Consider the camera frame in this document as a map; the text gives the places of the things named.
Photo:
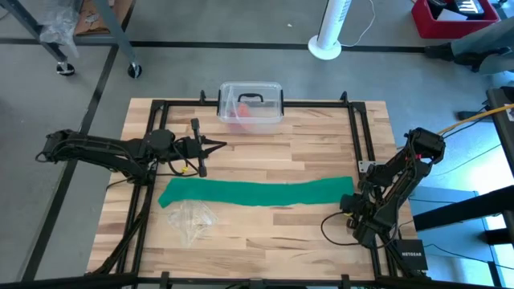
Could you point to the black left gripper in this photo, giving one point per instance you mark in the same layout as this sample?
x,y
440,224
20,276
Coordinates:
x,y
192,147

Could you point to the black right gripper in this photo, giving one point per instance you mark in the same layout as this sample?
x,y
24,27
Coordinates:
x,y
361,221

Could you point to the green elastic bandage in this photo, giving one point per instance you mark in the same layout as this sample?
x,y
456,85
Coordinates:
x,y
257,192

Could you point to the large clear plastic bag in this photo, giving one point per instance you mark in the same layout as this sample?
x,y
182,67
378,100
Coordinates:
x,y
192,221

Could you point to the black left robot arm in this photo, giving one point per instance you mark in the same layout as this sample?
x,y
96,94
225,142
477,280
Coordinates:
x,y
100,148

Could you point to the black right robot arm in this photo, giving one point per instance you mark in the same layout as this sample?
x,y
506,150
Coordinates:
x,y
425,146

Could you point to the orange bandage roll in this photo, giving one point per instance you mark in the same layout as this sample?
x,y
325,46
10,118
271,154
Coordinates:
x,y
245,114

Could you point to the clear plastic storage box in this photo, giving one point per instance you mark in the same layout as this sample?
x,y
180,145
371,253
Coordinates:
x,y
265,92

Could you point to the black metal stand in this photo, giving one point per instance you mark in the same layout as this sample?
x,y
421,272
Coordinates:
x,y
462,208

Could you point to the black caster wheel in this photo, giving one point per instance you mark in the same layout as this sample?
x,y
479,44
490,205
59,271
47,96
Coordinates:
x,y
65,69
134,71

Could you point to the white tower fan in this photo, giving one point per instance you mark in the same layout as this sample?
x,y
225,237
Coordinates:
x,y
335,24

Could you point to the brown cardboard sheet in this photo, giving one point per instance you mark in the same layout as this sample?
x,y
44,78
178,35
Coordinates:
x,y
88,20

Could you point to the crumpled clear plastic wrap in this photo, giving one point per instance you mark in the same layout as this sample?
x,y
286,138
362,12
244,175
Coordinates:
x,y
58,24

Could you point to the red plastic crate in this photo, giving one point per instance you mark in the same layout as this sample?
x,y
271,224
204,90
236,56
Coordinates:
x,y
454,30

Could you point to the white paper sheet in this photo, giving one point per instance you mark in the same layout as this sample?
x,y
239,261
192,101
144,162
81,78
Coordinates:
x,y
449,16

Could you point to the black electronic device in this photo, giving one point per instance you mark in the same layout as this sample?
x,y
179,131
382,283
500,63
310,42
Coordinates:
x,y
462,6

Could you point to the black metal table frame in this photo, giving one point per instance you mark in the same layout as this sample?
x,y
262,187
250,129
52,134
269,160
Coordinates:
x,y
184,104

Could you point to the silver metal bracket plate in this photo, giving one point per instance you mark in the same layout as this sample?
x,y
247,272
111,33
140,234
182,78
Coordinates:
x,y
366,166

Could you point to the black Netgear network switch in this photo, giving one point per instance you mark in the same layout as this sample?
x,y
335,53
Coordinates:
x,y
411,255

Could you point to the grey metal cart frame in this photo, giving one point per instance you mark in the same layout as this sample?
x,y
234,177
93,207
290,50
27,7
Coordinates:
x,y
113,28

